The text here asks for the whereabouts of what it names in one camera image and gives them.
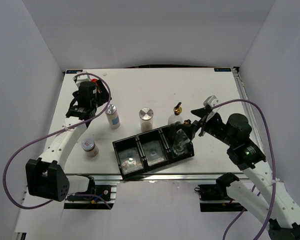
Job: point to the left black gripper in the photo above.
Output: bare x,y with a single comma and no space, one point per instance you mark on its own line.
104,93

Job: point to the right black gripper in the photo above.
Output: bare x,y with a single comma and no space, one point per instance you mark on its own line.
191,128

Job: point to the red lid sauce jar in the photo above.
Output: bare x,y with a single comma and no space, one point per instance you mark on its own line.
96,81

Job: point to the blue label metal-lid shaker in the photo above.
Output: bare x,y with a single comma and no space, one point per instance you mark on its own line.
112,116

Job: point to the dark sauce glass bottle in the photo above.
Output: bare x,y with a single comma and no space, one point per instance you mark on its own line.
176,116

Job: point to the clear glass oil bottle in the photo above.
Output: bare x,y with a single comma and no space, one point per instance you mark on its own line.
180,139

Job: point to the brown spice metal-lid shaker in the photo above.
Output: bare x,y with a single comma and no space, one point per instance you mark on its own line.
146,115

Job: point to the small white lid jar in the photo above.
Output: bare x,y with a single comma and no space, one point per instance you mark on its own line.
89,147

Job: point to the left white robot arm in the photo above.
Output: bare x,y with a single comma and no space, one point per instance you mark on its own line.
45,175

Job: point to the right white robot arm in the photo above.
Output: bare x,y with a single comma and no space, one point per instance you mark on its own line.
276,209

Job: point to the left blue corner sticker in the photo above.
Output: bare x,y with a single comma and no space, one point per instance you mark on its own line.
73,71

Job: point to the blue corner sticker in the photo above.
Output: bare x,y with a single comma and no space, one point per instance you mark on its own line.
73,71
222,70

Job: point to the right blue corner sticker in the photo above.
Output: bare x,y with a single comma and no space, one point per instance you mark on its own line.
222,70

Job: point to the black three-compartment tray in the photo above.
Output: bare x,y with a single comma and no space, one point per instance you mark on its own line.
149,151

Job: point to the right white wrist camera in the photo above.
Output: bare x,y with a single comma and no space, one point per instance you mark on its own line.
211,101

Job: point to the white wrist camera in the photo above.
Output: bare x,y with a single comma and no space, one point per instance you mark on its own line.
81,78
211,101

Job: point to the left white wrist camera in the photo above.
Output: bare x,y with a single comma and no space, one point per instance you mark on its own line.
81,78

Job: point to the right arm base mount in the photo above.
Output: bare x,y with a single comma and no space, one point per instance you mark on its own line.
212,201

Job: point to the aluminium table frame rail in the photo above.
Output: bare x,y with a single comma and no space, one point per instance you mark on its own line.
152,177

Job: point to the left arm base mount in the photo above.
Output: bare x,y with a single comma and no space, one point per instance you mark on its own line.
87,194

